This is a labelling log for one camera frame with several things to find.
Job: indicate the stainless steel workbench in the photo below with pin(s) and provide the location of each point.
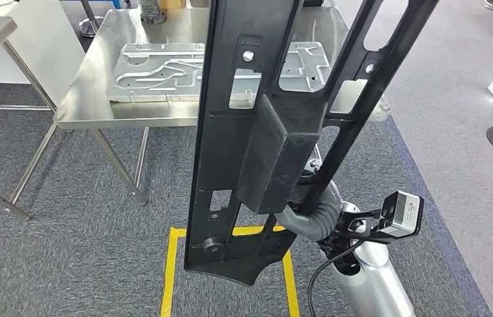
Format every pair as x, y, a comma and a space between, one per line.
97, 87

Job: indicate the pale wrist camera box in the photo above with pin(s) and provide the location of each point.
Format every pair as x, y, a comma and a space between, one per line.
404, 214

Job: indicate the black camera bracket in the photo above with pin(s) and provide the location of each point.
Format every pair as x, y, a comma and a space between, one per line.
356, 225

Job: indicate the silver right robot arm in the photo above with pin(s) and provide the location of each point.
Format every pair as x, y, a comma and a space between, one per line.
373, 284

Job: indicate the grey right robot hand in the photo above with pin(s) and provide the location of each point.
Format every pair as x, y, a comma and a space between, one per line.
294, 221

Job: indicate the black plastic mounting panel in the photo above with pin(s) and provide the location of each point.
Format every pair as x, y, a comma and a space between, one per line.
220, 153

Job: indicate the white cabinet box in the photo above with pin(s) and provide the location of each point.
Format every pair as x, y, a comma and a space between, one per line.
45, 43

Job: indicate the stamped grey metal plate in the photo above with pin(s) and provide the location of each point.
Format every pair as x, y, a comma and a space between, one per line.
154, 74

